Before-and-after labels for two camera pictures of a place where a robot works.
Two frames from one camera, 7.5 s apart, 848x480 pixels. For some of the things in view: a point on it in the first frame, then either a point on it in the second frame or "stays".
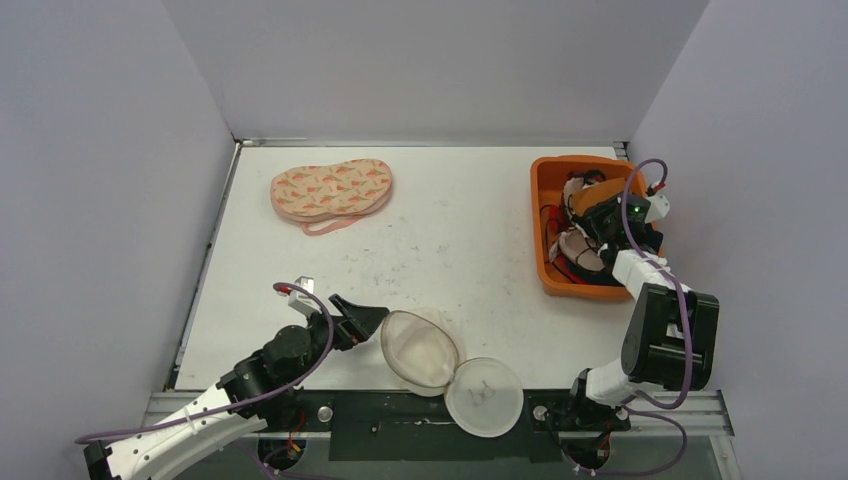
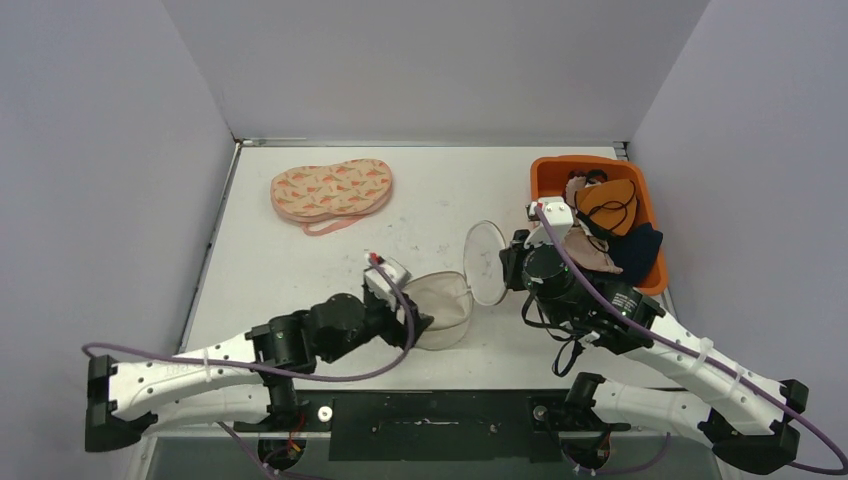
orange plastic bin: x=549 y=177 stays
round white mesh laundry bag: x=425 y=351 -> x=447 y=298
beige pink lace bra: x=575 y=244 stays
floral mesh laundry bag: x=326 y=195 stays
